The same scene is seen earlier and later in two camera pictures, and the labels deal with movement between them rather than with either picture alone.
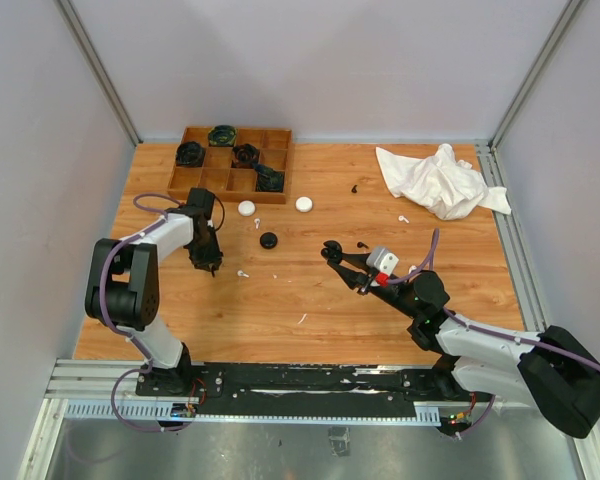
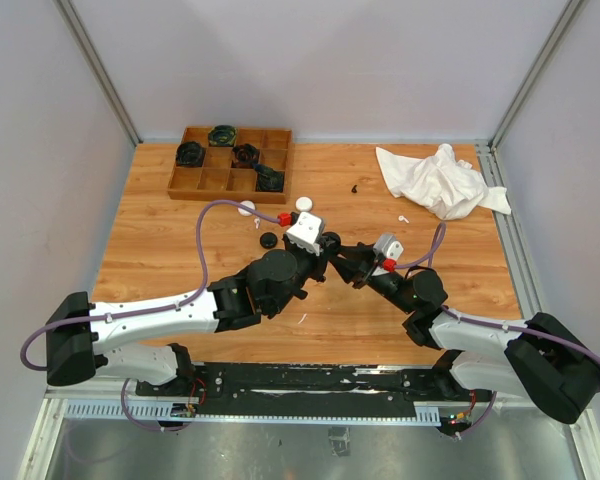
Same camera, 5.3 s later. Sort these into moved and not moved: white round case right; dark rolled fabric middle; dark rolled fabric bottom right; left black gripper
Moved: left black gripper
Not moved: dark rolled fabric middle; white round case right; dark rolled fabric bottom right
